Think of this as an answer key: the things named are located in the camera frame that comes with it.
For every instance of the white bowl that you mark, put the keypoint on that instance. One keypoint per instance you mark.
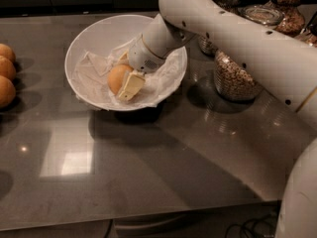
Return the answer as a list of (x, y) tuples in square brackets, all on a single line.
[(102, 37)]

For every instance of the back right glass jar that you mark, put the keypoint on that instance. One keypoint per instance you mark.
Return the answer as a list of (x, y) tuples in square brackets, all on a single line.
[(293, 21)]

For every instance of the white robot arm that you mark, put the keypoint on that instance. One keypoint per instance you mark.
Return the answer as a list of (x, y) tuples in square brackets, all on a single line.
[(286, 67)]

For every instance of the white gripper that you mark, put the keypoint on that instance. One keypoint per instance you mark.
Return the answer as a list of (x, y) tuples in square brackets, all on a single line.
[(143, 58)]

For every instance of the front glass cereal jar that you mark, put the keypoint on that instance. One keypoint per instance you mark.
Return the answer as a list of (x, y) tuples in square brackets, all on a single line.
[(231, 81)]

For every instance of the orange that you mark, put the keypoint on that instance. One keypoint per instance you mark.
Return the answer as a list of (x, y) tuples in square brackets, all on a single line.
[(7, 52), (7, 91), (116, 75), (7, 69)]

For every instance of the white paper napkin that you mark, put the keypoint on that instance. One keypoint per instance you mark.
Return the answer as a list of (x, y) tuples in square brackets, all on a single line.
[(90, 79)]

